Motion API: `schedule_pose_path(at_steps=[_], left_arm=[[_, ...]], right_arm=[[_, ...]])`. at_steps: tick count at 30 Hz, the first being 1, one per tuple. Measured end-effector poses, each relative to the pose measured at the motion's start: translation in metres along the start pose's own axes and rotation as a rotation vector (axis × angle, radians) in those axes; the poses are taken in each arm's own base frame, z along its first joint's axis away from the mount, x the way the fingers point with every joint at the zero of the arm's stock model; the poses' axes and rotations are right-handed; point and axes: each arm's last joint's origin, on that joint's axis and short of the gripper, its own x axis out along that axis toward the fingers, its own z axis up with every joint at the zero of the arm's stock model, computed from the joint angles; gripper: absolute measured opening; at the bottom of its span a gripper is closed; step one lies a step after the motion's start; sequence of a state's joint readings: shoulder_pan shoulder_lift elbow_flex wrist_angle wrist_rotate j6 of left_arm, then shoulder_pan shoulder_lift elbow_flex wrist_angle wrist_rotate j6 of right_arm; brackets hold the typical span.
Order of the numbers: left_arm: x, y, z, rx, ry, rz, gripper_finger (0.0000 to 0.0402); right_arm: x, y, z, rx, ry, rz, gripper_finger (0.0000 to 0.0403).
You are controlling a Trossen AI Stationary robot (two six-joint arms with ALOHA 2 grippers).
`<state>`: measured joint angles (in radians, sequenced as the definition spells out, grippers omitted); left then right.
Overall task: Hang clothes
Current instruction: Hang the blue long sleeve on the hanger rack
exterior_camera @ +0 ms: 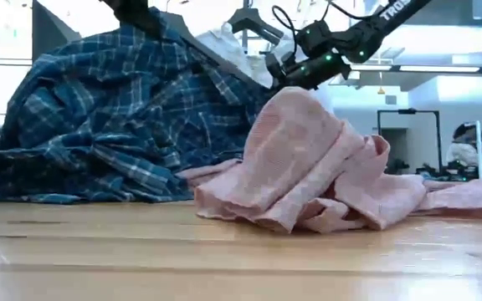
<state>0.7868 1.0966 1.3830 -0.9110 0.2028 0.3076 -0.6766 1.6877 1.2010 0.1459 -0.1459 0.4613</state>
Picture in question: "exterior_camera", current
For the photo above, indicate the black frame stand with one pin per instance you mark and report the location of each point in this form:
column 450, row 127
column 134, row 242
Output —
column 408, row 111

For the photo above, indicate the yellow hanging cone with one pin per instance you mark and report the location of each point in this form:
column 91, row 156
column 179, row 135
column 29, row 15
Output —
column 381, row 90

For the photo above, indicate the white pole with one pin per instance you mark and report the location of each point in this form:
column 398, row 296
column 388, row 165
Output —
column 479, row 150

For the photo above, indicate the blue plaid shirt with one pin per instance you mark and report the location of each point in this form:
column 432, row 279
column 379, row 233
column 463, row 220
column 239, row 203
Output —
column 98, row 117

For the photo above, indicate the pink shirt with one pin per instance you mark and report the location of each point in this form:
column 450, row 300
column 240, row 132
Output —
column 299, row 159

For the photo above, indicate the ceiling light strip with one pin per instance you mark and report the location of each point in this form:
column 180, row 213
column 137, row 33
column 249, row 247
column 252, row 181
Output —
column 437, row 68

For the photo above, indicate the person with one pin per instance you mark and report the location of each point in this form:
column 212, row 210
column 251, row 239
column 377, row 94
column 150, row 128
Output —
column 463, row 150

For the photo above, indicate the black computer monitor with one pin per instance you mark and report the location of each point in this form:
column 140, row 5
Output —
column 48, row 29

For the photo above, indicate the dark grey clothes hanger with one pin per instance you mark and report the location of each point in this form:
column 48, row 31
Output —
column 251, row 23
column 213, row 52

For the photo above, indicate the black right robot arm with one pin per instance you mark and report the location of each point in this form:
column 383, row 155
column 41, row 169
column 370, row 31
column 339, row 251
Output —
column 375, row 33

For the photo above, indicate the grey wall box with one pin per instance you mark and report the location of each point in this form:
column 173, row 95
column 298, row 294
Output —
column 390, row 99

